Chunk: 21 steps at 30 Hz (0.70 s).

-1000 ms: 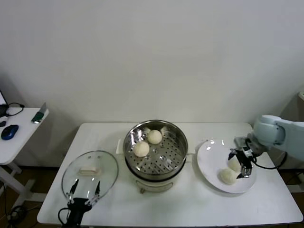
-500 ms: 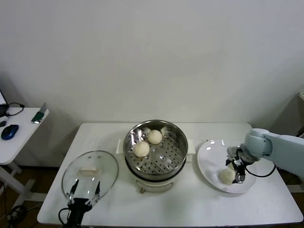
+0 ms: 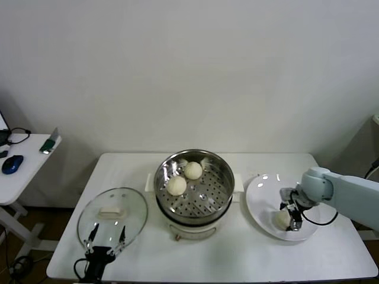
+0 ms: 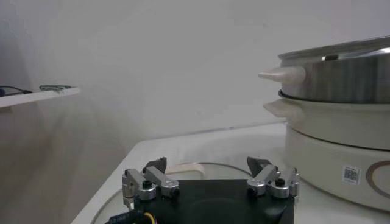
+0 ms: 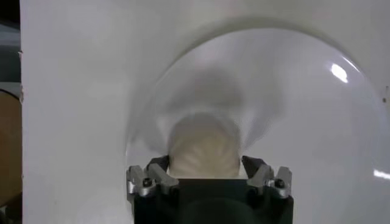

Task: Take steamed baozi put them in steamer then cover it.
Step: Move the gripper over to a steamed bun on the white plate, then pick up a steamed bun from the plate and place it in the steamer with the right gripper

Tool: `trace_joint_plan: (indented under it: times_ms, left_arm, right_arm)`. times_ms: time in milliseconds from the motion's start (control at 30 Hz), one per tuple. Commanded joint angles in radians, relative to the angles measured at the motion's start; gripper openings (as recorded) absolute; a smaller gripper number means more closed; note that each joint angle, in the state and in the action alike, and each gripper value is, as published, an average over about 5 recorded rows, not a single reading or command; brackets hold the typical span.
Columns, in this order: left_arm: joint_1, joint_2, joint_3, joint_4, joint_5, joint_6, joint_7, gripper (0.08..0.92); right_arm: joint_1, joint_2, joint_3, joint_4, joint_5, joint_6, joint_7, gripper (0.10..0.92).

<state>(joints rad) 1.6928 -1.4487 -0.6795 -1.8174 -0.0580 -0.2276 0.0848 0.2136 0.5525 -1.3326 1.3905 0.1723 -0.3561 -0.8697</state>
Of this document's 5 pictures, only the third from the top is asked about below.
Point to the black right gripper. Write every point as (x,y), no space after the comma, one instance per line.
(296,208)

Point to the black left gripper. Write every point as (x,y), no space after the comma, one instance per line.
(99,256)

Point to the white steamed baozi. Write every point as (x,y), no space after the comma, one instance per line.
(281,220)
(177,186)
(193,171)

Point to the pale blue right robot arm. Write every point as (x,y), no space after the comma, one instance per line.
(349,189)

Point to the stainless steel steamer basket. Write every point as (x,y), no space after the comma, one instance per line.
(207,195)

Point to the white round plate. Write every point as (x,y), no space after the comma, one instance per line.
(260,195)

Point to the cream electric cooker pot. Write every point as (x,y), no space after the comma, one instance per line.
(192,232)

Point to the white side desk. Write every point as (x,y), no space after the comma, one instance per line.
(26,165)

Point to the green and white box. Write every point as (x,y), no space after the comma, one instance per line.
(48,144)

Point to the blue computer mouse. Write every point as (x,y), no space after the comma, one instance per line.
(12,164)

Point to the small black desk object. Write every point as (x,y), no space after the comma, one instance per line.
(3,154)

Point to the laptop computer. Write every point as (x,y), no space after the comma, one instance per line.
(3,137)

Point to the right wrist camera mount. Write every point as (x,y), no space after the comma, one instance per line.
(286,194)

